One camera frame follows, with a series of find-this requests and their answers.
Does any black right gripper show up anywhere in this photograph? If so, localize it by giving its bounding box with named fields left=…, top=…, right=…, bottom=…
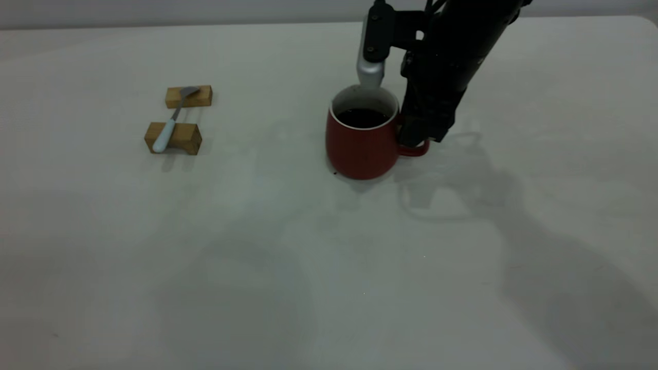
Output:
left=397, top=21, right=509, bottom=149

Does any red ceramic mug with coffee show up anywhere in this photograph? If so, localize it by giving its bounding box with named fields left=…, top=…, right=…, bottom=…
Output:
left=325, top=85, right=430, bottom=180

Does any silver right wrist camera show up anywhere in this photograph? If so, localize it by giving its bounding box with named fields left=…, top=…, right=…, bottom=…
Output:
left=357, top=0, right=428, bottom=89

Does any light blue handled metal spoon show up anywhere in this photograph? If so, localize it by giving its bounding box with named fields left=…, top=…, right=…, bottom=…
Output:
left=152, top=86, right=201, bottom=154

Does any flat rectangular wooden block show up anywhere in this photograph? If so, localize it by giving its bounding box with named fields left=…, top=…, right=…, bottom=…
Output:
left=165, top=85, right=213, bottom=109

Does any arched wooden block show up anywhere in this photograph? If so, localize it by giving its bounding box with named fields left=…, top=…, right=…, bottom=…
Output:
left=144, top=122, right=203, bottom=156

